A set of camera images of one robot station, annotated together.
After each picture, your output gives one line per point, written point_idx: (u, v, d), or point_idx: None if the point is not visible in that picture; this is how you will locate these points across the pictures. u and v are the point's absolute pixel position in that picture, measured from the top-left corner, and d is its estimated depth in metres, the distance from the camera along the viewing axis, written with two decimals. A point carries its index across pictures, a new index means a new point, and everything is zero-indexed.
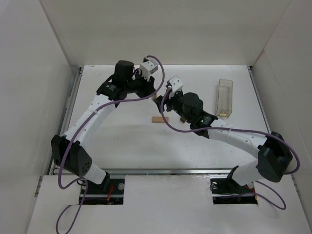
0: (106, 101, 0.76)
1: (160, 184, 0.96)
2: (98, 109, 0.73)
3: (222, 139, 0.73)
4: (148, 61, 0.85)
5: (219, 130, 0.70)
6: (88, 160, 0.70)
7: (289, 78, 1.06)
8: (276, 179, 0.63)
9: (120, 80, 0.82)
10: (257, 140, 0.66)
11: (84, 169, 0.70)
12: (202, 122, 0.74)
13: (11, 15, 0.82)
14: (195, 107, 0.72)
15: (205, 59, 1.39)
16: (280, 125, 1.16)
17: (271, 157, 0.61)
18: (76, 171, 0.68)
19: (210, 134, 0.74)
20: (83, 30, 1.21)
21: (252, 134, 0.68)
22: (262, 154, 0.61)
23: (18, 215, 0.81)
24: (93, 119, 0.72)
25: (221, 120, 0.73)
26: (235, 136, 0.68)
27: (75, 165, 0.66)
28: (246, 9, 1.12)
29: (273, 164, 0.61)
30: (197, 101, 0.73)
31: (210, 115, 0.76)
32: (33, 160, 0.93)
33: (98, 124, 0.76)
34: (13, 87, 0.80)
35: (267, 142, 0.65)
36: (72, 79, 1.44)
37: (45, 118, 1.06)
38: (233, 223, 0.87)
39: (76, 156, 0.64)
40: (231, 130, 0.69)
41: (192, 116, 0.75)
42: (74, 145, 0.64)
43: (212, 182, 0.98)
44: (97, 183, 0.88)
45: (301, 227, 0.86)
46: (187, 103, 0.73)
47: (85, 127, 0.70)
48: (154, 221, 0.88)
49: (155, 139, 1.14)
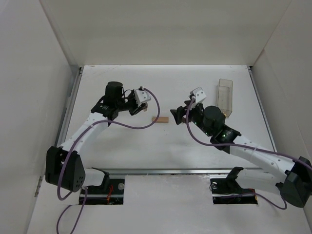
0: (101, 118, 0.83)
1: (160, 184, 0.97)
2: (94, 124, 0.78)
3: (244, 157, 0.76)
4: (144, 91, 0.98)
5: (243, 148, 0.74)
6: (82, 175, 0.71)
7: (289, 78, 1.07)
8: (300, 204, 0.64)
9: (111, 100, 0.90)
10: (283, 164, 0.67)
11: (77, 184, 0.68)
12: (224, 136, 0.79)
13: (10, 14, 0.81)
14: (217, 122, 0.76)
15: (205, 59, 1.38)
16: (280, 125, 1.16)
17: (298, 184, 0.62)
18: (70, 183, 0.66)
19: (231, 149, 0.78)
20: (83, 30, 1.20)
21: (278, 157, 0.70)
22: (289, 180, 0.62)
23: (19, 216, 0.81)
24: (89, 132, 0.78)
25: (244, 138, 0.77)
26: (260, 156, 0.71)
27: (70, 175, 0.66)
28: (247, 9, 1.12)
29: (300, 190, 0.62)
30: (220, 116, 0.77)
31: (232, 130, 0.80)
32: (34, 160, 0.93)
33: (92, 140, 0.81)
34: (12, 87, 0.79)
35: (293, 167, 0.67)
36: (72, 79, 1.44)
37: (45, 118, 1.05)
38: (234, 224, 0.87)
39: (74, 164, 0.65)
40: (255, 149, 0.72)
41: (213, 130, 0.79)
42: (73, 153, 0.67)
43: (212, 182, 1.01)
44: (97, 184, 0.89)
45: (301, 227, 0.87)
46: (208, 117, 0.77)
47: (81, 140, 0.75)
48: (154, 222, 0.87)
49: (155, 139, 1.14)
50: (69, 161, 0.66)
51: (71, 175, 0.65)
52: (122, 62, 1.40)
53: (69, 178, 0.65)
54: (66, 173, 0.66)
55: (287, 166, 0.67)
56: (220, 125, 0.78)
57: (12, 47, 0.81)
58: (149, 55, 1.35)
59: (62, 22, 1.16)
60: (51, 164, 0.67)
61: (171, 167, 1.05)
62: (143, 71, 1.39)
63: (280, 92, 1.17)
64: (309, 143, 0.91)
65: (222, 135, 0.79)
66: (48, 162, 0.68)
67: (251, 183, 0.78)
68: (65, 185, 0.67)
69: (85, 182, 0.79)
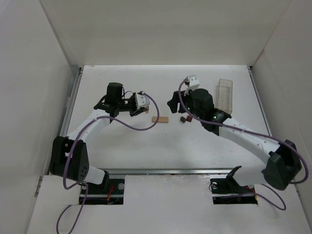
0: (104, 114, 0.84)
1: (160, 184, 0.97)
2: (98, 118, 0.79)
3: (232, 139, 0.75)
4: (144, 95, 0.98)
5: (231, 130, 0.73)
6: (86, 165, 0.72)
7: (289, 78, 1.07)
8: (281, 186, 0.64)
9: (112, 99, 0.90)
10: (269, 146, 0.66)
11: (82, 173, 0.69)
12: (215, 117, 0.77)
13: (11, 14, 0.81)
14: (204, 102, 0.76)
15: (205, 59, 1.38)
16: (280, 125, 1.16)
17: (280, 165, 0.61)
18: (76, 171, 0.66)
19: (221, 131, 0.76)
20: (83, 30, 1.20)
21: (265, 139, 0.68)
22: (271, 161, 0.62)
23: (19, 215, 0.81)
24: (93, 126, 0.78)
25: (234, 120, 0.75)
26: (247, 138, 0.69)
27: (76, 163, 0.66)
28: (247, 9, 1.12)
29: (281, 171, 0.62)
30: (207, 96, 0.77)
31: (223, 113, 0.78)
32: (34, 159, 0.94)
33: (95, 133, 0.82)
34: (12, 87, 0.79)
35: (279, 149, 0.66)
36: (72, 79, 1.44)
37: (45, 118, 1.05)
38: (234, 223, 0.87)
39: (80, 151, 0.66)
40: (243, 131, 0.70)
41: (203, 111, 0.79)
42: (79, 142, 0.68)
43: (212, 182, 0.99)
44: (98, 183, 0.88)
45: (301, 227, 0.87)
46: (196, 97, 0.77)
47: (85, 131, 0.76)
48: (154, 222, 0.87)
49: (155, 139, 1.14)
50: (75, 150, 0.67)
51: (77, 165, 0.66)
52: (123, 62, 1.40)
53: (75, 167, 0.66)
54: (71, 162, 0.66)
55: (272, 147, 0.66)
56: (208, 105, 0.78)
57: (12, 47, 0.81)
58: (149, 55, 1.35)
59: (62, 22, 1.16)
60: (56, 153, 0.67)
61: (171, 167, 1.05)
62: (143, 71, 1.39)
63: (279, 91, 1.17)
64: (309, 143, 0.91)
65: (212, 117, 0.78)
66: (52, 151, 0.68)
67: (247, 179, 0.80)
68: (69, 174, 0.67)
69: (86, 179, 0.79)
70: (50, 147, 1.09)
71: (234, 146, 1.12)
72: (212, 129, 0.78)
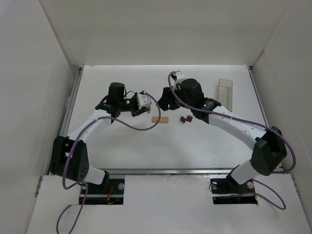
0: (106, 114, 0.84)
1: (160, 184, 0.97)
2: (99, 118, 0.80)
3: (222, 126, 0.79)
4: (145, 95, 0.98)
5: (220, 117, 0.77)
6: (86, 165, 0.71)
7: (289, 78, 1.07)
8: (266, 172, 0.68)
9: (114, 100, 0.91)
10: (256, 132, 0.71)
11: (81, 174, 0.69)
12: (205, 106, 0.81)
13: (11, 14, 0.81)
14: (192, 89, 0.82)
15: (205, 59, 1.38)
16: (280, 125, 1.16)
17: (265, 150, 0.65)
18: (75, 171, 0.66)
19: (210, 119, 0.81)
20: (83, 30, 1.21)
21: (252, 126, 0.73)
22: (257, 146, 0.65)
23: (19, 215, 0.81)
24: (94, 126, 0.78)
25: (223, 108, 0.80)
26: (235, 125, 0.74)
27: (76, 162, 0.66)
28: (246, 9, 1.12)
29: (266, 156, 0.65)
30: (196, 84, 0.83)
31: (213, 101, 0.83)
32: (33, 160, 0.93)
33: (97, 133, 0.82)
34: (12, 87, 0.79)
35: (264, 136, 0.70)
36: (72, 79, 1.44)
37: (45, 118, 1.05)
38: (234, 224, 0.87)
39: (80, 151, 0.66)
40: (232, 118, 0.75)
41: (193, 100, 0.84)
42: (79, 142, 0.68)
43: (212, 182, 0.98)
44: (98, 183, 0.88)
45: (301, 227, 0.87)
46: (184, 86, 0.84)
47: (87, 131, 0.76)
48: (154, 222, 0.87)
49: (155, 139, 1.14)
50: (75, 149, 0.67)
51: (77, 164, 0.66)
52: (123, 62, 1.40)
53: (74, 167, 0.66)
54: (72, 161, 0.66)
55: (259, 133, 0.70)
56: (197, 93, 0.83)
57: (12, 47, 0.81)
58: (149, 55, 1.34)
59: (62, 22, 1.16)
60: (56, 152, 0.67)
61: (170, 167, 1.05)
62: (143, 71, 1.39)
63: (279, 91, 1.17)
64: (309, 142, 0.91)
65: (203, 105, 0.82)
66: (52, 150, 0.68)
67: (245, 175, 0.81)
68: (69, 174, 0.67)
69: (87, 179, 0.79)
70: (50, 148, 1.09)
71: (234, 146, 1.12)
72: (202, 117, 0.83)
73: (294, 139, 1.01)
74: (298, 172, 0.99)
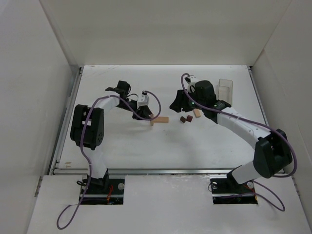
0: (115, 93, 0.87)
1: (160, 184, 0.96)
2: (111, 95, 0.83)
3: (228, 126, 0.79)
4: (144, 95, 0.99)
5: (227, 117, 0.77)
6: (102, 132, 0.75)
7: (289, 78, 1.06)
8: (267, 174, 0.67)
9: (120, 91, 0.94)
10: (260, 132, 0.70)
11: (99, 139, 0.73)
12: (215, 106, 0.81)
13: (10, 15, 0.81)
14: (205, 89, 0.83)
15: (205, 59, 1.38)
16: (280, 125, 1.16)
17: (266, 150, 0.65)
18: (94, 132, 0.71)
19: (219, 119, 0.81)
20: (83, 30, 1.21)
21: (257, 126, 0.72)
22: (259, 145, 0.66)
23: (19, 215, 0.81)
24: (106, 101, 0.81)
25: (232, 109, 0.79)
26: (241, 124, 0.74)
27: (95, 124, 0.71)
28: (246, 9, 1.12)
29: (267, 156, 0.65)
30: (209, 85, 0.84)
31: (224, 103, 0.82)
32: (33, 160, 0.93)
33: (107, 109, 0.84)
34: (12, 87, 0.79)
35: (269, 137, 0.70)
36: (72, 79, 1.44)
37: (45, 118, 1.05)
38: (233, 223, 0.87)
39: (98, 115, 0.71)
40: (238, 118, 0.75)
41: (204, 100, 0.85)
42: (95, 110, 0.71)
43: (212, 182, 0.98)
44: (100, 176, 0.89)
45: (301, 227, 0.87)
46: (197, 85, 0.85)
47: (100, 104, 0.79)
48: (154, 222, 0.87)
49: (155, 139, 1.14)
50: (93, 115, 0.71)
51: (95, 127, 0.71)
52: (122, 62, 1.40)
53: (93, 130, 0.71)
54: (90, 127, 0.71)
55: (262, 134, 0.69)
56: (209, 94, 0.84)
57: (12, 47, 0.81)
58: (150, 55, 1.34)
59: (62, 22, 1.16)
60: (76, 119, 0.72)
61: (171, 167, 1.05)
62: (143, 71, 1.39)
63: (279, 91, 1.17)
64: (309, 142, 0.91)
65: (213, 105, 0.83)
66: (73, 118, 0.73)
67: (245, 174, 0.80)
68: (87, 139, 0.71)
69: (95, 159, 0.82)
70: (49, 148, 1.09)
71: (235, 147, 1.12)
72: (212, 116, 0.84)
73: (294, 139, 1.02)
74: (298, 171, 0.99)
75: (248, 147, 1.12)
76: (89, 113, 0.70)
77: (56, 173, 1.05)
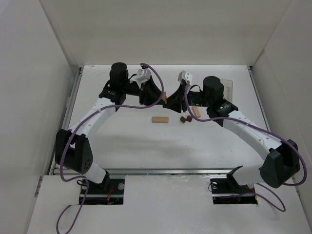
0: (109, 103, 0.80)
1: (160, 183, 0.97)
2: (102, 108, 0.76)
3: (235, 130, 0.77)
4: (144, 68, 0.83)
5: (235, 122, 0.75)
6: (90, 158, 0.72)
7: (289, 78, 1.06)
8: (275, 184, 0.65)
9: (117, 85, 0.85)
10: (271, 143, 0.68)
11: (85, 166, 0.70)
12: (221, 108, 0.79)
13: (10, 15, 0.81)
14: (215, 90, 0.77)
15: (206, 59, 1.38)
16: (280, 125, 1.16)
17: (277, 162, 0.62)
18: (79, 164, 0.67)
19: (224, 123, 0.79)
20: (83, 31, 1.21)
21: (267, 135, 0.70)
22: (270, 157, 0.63)
23: (19, 215, 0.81)
24: (97, 117, 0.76)
25: (240, 113, 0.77)
26: (250, 131, 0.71)
27: (79, 156, 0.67)
28: (246, 9, 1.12)
29: (278, 168, 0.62)
30: (219, 86, 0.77)
31: (230, 105, 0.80)
32: (33, 160, 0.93)
33: (101, 124, 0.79)
34: (12, 87, 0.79)
35: (279, 147, 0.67)
36: (72, 80, 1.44)
37: (45, 118, 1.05)
38: (233, 224, 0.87)
39: (81, 146, 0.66)
40: (247, 125, 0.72)
41: (211, 100, 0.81)
42: (81, 138, 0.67)
43: (212, 182, 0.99)
44: (98, 182, 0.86)
45: (301, 228, 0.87)
46: (207, 85, 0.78)
47: (87, 124, 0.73)
48: (153, 222, 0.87)
49: (154, 138, 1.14)
50: (77, 145, 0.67)
51: (80, 157, 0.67)
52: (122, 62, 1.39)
53: (77, 160, 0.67)
54: (75, 153, 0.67)
55: (273, 145, 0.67)
56: (218, 95, 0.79)
57: (12, 46, 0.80)
58: (150, 54, 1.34)
59: (62, 22, 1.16)
60: (59, 145, 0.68)
61: (171, 166, 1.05)
62: None
63: (279, 91, 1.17)
64: (308, 143, 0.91)
65: (219, 107, 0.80)
66: (56, 144, 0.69)
67: (245, 176, 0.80)
68: (73, 165, 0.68)
69: (90, 171, 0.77)
70: (49, 148, 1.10)
71: (234, 146, 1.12)
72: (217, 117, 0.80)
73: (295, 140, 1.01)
74: (300, 172, 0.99)
75: (248, 147, 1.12)
76: (71, 138, 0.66)
77: (57, 173, 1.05)
